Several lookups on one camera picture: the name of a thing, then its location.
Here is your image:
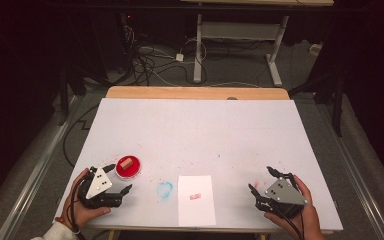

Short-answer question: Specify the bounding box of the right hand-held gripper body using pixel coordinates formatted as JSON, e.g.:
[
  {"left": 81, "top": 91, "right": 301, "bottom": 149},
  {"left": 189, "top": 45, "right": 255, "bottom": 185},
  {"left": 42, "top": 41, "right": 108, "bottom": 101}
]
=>
[{"left": 255, "top": 172, "right": 310, "bottom": 220}]

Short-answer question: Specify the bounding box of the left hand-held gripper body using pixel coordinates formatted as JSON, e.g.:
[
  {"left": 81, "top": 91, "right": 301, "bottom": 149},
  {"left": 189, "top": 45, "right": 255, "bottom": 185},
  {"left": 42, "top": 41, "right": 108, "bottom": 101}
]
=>
[{"left": 77, "top": 166, "right": 124, "bottom": 210}]

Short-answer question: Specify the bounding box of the round red ink pad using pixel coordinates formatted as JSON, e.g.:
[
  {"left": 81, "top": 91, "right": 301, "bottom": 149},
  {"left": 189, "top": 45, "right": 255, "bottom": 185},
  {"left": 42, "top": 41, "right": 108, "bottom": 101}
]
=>
[{"left": 115, "top": 154, "right": 142, "bottom": 180}]

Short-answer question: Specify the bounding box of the white paper sheet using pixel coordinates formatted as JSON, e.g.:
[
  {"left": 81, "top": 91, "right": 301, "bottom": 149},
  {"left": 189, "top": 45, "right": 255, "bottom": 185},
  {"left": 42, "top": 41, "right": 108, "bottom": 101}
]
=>
[{"left": 177, "top": 174, "right": 217, "bottom": 227}]

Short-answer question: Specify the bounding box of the person's left hand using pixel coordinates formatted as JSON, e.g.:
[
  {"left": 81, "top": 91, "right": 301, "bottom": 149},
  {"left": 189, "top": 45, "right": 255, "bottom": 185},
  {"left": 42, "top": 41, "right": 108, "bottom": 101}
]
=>
[{"left": 61, "top": 167, "right": 112, "bottom": 230}]

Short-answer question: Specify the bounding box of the person's right hand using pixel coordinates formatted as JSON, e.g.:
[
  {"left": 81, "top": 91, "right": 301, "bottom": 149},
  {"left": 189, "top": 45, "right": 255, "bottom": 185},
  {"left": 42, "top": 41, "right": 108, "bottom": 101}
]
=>
[{"left": 263, "top": 175, "right": 325, "bottom": 240}]

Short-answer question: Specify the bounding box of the large white board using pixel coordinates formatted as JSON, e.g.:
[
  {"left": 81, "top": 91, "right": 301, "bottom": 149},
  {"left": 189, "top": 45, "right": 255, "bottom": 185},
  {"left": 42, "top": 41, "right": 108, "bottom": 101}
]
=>
[{"left": 53, "top": 97, "right": 344, "bottom": 232}]

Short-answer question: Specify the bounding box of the black metal stand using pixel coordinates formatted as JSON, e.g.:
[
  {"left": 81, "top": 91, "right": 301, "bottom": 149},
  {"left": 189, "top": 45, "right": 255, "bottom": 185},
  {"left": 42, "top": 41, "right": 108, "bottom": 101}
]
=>
[{"left": 289, "top": 71, "right": 345, "bottom": 138}]

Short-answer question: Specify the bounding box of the light wooden table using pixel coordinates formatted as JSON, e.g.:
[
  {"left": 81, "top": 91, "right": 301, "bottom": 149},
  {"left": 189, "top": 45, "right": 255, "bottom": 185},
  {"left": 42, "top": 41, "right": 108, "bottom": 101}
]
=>
[{"left": 89, "top": 85, "right": 335, "bottom": 240}]

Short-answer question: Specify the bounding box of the small white box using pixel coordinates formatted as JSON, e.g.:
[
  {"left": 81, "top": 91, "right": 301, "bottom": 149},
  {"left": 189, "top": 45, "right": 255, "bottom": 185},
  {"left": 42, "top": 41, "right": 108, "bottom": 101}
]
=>
[{"left": 309, "top": 43, "right": 324, "bottom": 56}]

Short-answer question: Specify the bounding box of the white-framed desk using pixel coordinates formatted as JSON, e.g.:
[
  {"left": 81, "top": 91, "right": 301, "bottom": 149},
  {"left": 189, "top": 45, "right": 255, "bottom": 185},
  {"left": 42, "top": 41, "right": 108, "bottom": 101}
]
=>
[{"left": 179, "top": 0, "right": 335, "bottom": 88}]

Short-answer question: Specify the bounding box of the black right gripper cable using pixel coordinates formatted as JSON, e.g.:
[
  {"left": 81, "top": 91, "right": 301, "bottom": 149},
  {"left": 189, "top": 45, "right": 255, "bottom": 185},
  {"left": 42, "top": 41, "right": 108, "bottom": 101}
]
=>
[{"left": 272, "top": 203, "right": 305, "bottom": 240}]

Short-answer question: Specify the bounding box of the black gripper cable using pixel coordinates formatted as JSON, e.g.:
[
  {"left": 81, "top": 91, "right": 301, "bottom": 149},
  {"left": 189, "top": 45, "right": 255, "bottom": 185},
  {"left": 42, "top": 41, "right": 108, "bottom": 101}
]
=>
[
  {"left": 272, "top": 203, "right": 305, "bottom": 240},
  {"left": 67, "top": 175, "right": 88, "bottom": 240}
]

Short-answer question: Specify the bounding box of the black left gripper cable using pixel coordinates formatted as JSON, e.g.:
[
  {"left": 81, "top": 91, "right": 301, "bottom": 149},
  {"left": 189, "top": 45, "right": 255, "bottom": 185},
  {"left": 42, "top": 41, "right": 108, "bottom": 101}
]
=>
[{"left": 67, "top": 175, "right": 88, "bottom": 240}]

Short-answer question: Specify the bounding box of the black floor cable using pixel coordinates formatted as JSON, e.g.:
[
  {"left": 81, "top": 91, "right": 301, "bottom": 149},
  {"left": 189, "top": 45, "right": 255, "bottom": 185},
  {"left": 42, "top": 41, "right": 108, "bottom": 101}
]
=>
[{"left": 62, "top": 104, "right": 100, "bottom": 168}]

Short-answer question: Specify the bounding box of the metal floor rail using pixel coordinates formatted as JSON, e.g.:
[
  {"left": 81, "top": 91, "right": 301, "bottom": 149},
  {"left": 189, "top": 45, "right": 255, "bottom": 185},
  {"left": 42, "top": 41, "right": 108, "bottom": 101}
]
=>
[
  {"left": 315, "top": 103, "right": 384, "bottom": 240},
  {"left": 0, "top": 95, "right": 85, "bottom": 240}
]

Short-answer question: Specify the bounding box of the thin white floor cable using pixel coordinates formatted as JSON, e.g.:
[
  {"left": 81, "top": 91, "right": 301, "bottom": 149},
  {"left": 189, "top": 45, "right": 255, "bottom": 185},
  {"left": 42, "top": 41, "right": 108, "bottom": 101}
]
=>
[{"left": 209, "top": 81, "right": 262, "bottom": 89}]

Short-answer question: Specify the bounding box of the tangle of floor cables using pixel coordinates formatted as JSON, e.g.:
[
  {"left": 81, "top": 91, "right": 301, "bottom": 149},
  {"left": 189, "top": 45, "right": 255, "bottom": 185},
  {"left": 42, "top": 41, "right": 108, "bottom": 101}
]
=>
[{"left": 121, "top": 24, "right": 209, "bottom": 87}]

